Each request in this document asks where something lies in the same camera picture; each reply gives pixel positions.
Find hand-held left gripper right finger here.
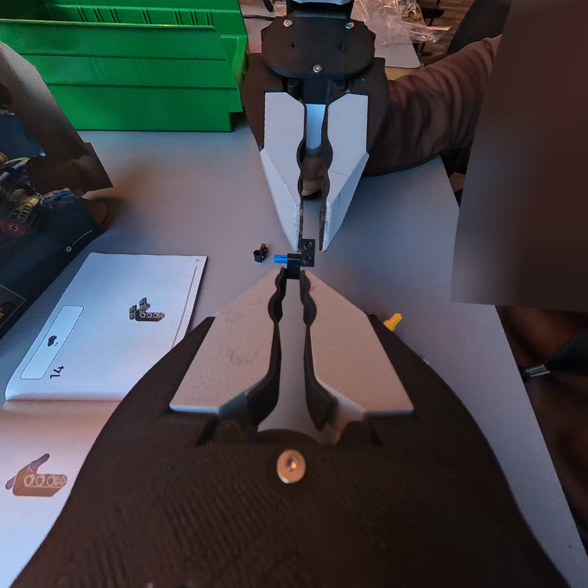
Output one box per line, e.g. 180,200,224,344
301,269,415,431

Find dark printed lego box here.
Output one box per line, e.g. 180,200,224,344
0,41,114,341

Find black strap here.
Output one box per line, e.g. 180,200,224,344
519,328,588,382

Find green plastic bin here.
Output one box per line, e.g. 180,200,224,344
43,0,251,40
0,18,244,133

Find white instruction booklet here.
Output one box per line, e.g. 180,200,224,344
0,252,207,584

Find black connector with blue pin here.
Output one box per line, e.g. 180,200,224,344
274,252,303,280

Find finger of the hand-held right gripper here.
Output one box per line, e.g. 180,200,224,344
319,93,371,253
258,91,307,252

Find person's right hand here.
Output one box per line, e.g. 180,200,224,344
298,149,333,199

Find person in brown sweater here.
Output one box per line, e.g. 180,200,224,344
498,305,588,566

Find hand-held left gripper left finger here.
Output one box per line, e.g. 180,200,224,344
169,268,287,427

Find clear plastic bags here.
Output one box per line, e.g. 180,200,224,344
354,0,453,44

